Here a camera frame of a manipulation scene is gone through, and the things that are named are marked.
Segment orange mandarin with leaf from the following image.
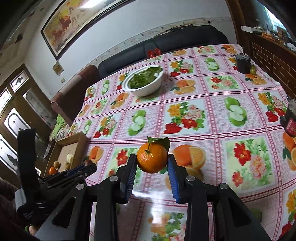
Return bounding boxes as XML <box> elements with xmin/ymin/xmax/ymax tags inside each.
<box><xmin>137</xmin><ymin>137</ymin><xmax>171</xmax><ymax>174</ymax></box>

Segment left hand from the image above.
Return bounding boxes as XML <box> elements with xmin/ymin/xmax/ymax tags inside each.
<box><xmin>25</xmin><ymin>225</ymin><xmax>38</xmax><ymax>236</ymax></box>

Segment dark red jujube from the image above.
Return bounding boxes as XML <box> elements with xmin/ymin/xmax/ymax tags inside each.
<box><xmin>84</xmin><ymin>160</ymin><xmax>93</xmax><ymax>166</ymax></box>

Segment brown kiwi fruit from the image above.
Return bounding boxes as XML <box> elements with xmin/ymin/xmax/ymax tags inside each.
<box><xmin>53</xmin><ymin>161</ymin><xmax>61</xmax><ymax>169</ymax></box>
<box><xmin>65</xmin><ymin>162</ymin><xmax>71</xmax><ymax>170</ymax></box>

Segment small orange mandarin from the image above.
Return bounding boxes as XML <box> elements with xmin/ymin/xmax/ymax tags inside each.
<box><xmin>49</xmin><ymin>167</ymin><xmax>57</xmax><ymax>175</ymax></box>

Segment pale banana chunk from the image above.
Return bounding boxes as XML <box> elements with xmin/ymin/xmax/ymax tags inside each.
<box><xmin>66</xmin><ymin>153</ymin><xmax>74</xmax><ymax>164</ymax></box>

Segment brown cardboard tray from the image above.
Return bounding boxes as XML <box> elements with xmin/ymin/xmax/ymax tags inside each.
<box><xmin>44</xmin><ymin>132</ymin><xmax>88</xmax><ymax>178</ymax></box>

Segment green patterned blanket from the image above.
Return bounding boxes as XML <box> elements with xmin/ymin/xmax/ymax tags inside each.
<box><xmin>49</xmin><ymin>114</ymin><xmax>71</xmax><ymax>142</ymax></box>

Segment brown armchair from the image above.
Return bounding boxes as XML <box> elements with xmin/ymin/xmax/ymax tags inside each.
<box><xmin>51</xmin><ymin>65</ymin><xmax>100</xmax><ymax>126</ymax></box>

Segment floral fruit print tablecloth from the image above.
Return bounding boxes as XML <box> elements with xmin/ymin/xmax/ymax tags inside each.
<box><xmin>68</xmin><ymin>44</ymin><xmax>295</xmax><ymax>240</ymax></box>

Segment wooden glass door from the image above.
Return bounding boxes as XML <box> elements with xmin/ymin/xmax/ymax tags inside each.
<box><xmin>1</xmin><ymin>64</ymin><xmax>57</xmax><ymax>187</ymax></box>

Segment white bowl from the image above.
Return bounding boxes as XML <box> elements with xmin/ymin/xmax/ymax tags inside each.
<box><xmin>121</xmin><ymin>65</ymin><xmax>164</xmax><ymax>97</ymax></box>

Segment green leafy vegetables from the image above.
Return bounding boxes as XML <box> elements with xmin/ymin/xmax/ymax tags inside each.
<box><xmin>127</xmin><ymin>66</ymin><xmax>163</xmax><ymax>89</ymax></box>

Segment red object on sofa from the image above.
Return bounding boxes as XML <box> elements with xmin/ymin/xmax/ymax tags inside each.
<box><xmin>147</xmin><ymin>48</ymin><xmax>162</xmax><ymax>58</ymax></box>

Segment dark jar red label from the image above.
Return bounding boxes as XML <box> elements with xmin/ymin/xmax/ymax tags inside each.
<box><xmin>280</xmin><ymin>97</ymin><xmax>296</xmax><ymax>138</ymax></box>

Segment small black cup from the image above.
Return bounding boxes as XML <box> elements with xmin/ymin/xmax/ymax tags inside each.
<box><xmin>235</xmin><ymin>54</ymin><xmax>251</xmax><ymax>74</ymax></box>

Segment black sofa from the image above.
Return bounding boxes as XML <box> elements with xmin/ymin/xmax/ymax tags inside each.
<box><xmin>98</xmin><ymin>25</ymin><xmax>229</xmax><ymax>79</ymax></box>

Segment wooden cabinet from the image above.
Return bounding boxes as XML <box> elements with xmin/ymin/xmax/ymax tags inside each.
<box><xmin>226</xmin><ymin>1</ymin><xmax>295</xmax><ymax>98</ymax></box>

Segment small yellow wall sign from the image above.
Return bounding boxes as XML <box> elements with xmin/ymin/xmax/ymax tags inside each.
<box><xmin>53</xmin><ymin>61</ymin><xmax>64</xmax><ymax>76</ymax></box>

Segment framed wall painting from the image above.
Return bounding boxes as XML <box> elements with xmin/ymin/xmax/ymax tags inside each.
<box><xmin>41</xmin><ymin>0</ymin><xmax>129</xmax><ymax>60</ymax></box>

